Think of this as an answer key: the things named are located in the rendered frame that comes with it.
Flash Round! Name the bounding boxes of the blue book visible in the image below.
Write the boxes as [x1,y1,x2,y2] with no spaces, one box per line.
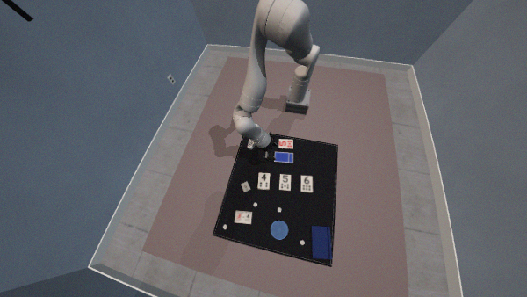
[310,225,334,261]

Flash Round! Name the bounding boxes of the red and black print card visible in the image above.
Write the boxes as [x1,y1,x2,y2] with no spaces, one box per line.
[234,209,254,226]

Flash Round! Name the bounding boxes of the black mat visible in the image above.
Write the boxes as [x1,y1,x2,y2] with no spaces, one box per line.
[213,128,339,267]

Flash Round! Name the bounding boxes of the mauve pink table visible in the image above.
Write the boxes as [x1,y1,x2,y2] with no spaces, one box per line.
[141,56,411,297]

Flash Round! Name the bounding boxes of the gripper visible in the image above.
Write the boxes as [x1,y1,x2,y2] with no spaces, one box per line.
[255,143,276,162]

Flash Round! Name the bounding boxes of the blue disc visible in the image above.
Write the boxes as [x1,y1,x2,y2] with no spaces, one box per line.
[269,220,290,241]

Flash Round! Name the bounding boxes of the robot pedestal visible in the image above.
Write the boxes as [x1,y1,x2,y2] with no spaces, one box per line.
[285,88,312,115]

